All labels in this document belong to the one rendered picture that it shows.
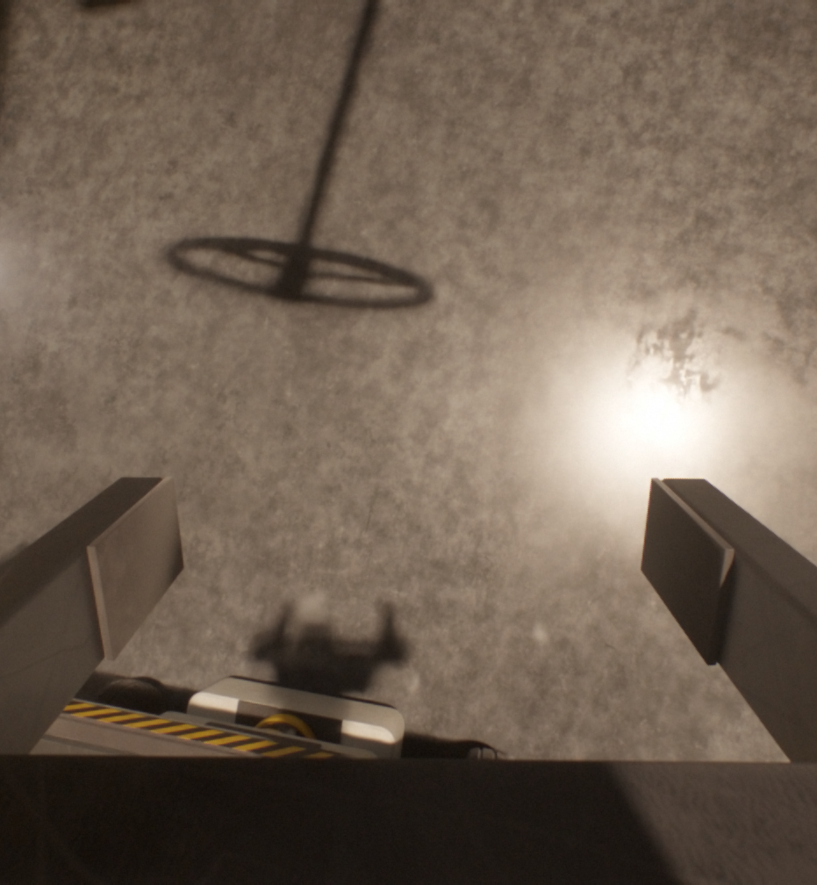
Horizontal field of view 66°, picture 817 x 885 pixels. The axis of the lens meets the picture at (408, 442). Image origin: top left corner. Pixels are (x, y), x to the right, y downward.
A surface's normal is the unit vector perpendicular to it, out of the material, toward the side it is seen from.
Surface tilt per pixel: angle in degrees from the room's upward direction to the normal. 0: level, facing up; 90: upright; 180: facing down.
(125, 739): 0
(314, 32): 0
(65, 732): 0
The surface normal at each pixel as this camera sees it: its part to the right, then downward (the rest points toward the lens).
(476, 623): -0.14, -0.12
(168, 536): 1.00, 0.00
